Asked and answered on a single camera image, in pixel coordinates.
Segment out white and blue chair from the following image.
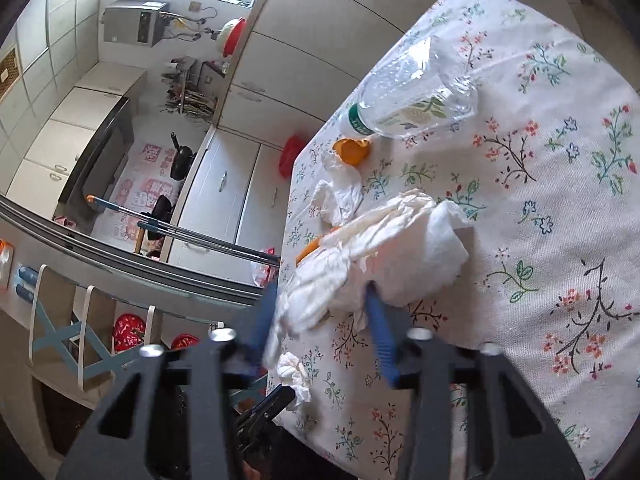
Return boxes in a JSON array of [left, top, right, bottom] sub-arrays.
[[27, 265, 161, 391]]

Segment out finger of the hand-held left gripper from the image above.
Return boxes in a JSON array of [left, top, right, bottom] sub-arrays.
[[235, 386, 297, 437]]

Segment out black frying pan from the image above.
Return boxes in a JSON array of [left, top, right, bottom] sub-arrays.
[[170, 132, 196, 181]]

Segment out white upper cabinet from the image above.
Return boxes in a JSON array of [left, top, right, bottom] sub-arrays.
[[5, 62, 148, 206]]

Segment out white tall cabinet doors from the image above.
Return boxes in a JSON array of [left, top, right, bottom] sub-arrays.
[[215, 0, 471, 126]]

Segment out large white tissue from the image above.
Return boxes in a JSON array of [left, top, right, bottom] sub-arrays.
[[262, 189, 475, 368]]

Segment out black range hood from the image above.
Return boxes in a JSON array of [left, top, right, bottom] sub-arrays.
[[57, 97, 133, 221]]

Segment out red waste bin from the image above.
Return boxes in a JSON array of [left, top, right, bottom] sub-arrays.
[[278, 135, 308, 179]]

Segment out clear plastic bottle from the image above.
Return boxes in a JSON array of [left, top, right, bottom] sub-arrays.
[[339, 35, 481, 139]]

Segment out small white tissue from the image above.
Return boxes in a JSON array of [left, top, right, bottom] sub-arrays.
[[276, 352, 313, 411]]

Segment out white counter cabinet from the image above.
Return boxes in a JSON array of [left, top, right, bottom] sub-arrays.
[[165, 125, 296, 263]]

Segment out red patterned backsplash stickers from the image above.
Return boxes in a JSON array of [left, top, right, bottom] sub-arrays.
[[107, 141, 178, 251]]

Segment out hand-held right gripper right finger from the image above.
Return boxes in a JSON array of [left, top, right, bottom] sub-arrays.
[[365, 282, 586, 480]]

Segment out red white plastic bag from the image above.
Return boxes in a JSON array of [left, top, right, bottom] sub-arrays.
[[250, 247, 278, 288]]

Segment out metal utensil rack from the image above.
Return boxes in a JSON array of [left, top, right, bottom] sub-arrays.
[[160, 57, 223, 123]]

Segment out stainless steel wall appliance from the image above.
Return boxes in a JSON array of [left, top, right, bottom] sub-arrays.
[[102, 1, 168, 48]]

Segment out grey sliding door frame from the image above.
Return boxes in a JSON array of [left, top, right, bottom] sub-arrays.
[[0, 195, 266, 306]]

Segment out red plastic basin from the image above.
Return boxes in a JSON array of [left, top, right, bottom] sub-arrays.
[[222, 17, 248, 58]]

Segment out red patterned cushion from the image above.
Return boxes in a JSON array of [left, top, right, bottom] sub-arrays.
[[112, 312, 148, 353], [170, 332, 201, 352]]

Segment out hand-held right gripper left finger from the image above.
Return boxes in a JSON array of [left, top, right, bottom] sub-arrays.
[[57, 282, 281, 480]]

